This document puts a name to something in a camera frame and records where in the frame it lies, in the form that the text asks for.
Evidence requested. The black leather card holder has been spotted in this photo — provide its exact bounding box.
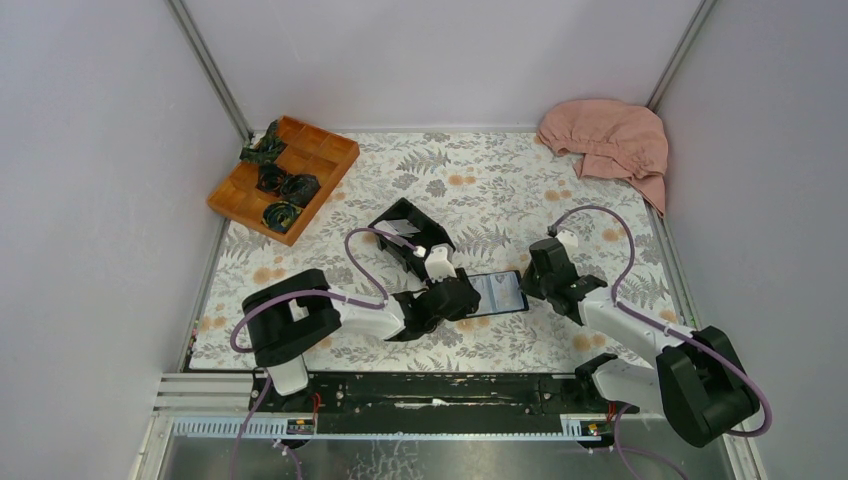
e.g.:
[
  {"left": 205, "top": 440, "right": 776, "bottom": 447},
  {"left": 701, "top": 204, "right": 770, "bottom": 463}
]
[{"left": 467, "top": 270, "right": 529, "bottom": 318}]

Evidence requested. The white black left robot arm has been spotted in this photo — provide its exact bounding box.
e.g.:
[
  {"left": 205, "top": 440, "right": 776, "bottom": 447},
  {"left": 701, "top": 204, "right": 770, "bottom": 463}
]
[{"left": 230, "top": 269, "right": 481, "bottom": 411}]

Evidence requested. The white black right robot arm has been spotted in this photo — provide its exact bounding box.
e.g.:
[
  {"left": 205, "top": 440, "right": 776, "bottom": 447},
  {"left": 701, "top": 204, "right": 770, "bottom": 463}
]
[{"left": 521, "top": 238, "right": 762, "bottom": 447}]

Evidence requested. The black plastic card box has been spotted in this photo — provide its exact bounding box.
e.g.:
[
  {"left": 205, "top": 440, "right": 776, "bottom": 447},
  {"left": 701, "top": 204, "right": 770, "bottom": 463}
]
[{"left": 368, "top": 198, "right": 455, "bottom": 282}]

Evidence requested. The white card stack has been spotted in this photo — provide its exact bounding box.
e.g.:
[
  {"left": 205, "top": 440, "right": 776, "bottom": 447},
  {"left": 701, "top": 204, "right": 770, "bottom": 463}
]
[{"left": 374, "top": 219, "right": 421, "bottom": 238}]

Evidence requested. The floral table mat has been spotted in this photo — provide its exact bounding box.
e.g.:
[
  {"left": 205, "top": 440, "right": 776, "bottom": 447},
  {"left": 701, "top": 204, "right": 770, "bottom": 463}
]
[{"left": 188, "top": 133, "right": 682, "bottom": 373}]

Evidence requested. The pink cloth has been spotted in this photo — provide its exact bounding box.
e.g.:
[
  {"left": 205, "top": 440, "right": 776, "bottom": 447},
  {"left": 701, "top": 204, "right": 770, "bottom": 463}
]
[{"left": 537, "top": 99, "right": 669, "bottom": 216}]

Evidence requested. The black rolled sock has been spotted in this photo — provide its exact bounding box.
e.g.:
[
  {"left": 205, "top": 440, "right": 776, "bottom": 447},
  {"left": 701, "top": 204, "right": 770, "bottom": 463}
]
[{"left": 279, "top": 174, "right": 321, "bottom": 208}]

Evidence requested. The green patterned rolled sock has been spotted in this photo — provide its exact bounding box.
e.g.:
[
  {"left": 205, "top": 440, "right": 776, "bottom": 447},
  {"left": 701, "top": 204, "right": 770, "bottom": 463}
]
[{"left": 262, "top": 200, "right": 303, "bottom": 234}]

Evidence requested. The orange compartment tray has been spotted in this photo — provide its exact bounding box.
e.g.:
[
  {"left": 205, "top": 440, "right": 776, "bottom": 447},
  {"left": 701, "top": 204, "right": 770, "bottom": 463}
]
[{"left": 207, "top": 116, "right": 360, "bottom": 246}]

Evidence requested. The dark patterned rolled sock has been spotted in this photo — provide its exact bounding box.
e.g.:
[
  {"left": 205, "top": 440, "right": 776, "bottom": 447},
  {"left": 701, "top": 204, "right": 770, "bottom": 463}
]
[{"left": 239, "top": 119, "right": 288, "bottom": 165}]

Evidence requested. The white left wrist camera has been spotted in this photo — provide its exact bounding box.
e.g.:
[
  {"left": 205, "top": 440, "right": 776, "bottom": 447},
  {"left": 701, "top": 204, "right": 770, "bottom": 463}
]
[{"left": 413, "top": 243, "right": 457, "bottom": 282}]

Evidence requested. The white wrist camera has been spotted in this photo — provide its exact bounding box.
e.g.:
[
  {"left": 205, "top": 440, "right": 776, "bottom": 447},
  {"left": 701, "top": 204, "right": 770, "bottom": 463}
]
[
  {"left": 413, "top": 243, "right": 457, "bottom": 282},
  {"left": 548, "top": 227, "right": 579, "bottom": 251}
]

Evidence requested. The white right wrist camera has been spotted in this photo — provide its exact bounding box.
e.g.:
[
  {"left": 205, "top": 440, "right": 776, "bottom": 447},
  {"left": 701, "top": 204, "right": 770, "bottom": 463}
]
[{"left": 548, "top": 227, "right": 579, "bottom": 251}]

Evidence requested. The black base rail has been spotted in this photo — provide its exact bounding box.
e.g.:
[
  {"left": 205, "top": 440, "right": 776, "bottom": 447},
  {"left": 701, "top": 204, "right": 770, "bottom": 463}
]
[{"left": 248, "top": 372, "right": 619, "bottom": 437}]

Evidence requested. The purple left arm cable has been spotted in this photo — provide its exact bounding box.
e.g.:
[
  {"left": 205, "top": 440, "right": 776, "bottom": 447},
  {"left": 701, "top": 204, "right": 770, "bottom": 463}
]
[{"left": 228, "top": 227, "right": 425, "bottom": 480}]

